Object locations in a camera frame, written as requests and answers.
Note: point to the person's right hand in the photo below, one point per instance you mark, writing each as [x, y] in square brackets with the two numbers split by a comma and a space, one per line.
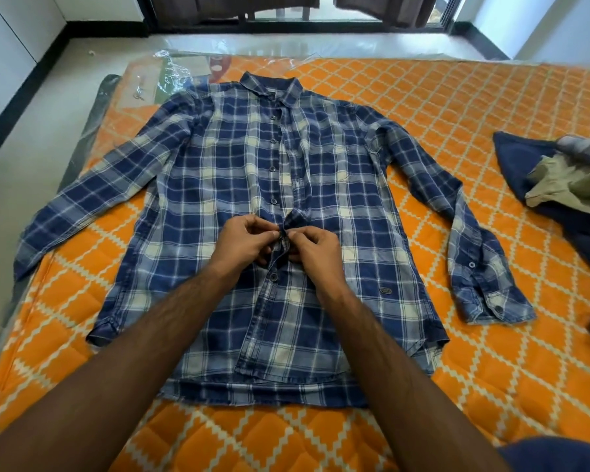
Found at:
[319, 255]

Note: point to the person's left hand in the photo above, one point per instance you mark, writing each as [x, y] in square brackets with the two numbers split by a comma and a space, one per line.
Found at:
[236, 245]

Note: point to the person's right thumb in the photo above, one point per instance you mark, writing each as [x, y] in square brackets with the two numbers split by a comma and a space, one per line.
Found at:
[299, 240]

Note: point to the person's left thumb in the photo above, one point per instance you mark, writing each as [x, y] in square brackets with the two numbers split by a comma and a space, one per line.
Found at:
[263, 236]

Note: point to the blue plaid button shirt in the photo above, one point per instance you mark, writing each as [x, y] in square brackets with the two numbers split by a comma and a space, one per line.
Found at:
[216, 167]

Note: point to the person's left forearm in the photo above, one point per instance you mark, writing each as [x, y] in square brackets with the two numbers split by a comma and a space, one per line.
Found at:
[128, 368]

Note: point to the person's right forearm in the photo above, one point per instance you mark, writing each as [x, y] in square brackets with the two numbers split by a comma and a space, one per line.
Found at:
[398, 378]

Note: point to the clear plastic mattress wrap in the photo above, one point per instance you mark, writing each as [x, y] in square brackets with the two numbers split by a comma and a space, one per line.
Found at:
[172, 73]

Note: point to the navy blue garment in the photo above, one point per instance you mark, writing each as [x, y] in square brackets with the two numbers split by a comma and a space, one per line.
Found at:
[516, 157]

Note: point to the orange patterned quilted mattress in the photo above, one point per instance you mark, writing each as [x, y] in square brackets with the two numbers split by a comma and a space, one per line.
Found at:
[496, 93]

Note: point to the beige garment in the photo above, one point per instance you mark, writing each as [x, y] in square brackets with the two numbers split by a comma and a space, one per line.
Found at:
[570, 186]

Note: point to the grey plaid garment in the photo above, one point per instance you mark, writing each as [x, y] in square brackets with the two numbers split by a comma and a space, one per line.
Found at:
[587, 147]

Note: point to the white wardrobe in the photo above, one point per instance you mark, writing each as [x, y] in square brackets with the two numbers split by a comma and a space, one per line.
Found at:
[10, 49]

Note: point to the person's navy shorts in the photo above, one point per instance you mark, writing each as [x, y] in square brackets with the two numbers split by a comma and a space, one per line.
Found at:
[555, 457]

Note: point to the black window frame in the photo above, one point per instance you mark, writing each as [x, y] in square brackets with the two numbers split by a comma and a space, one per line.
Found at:
[300, 27]

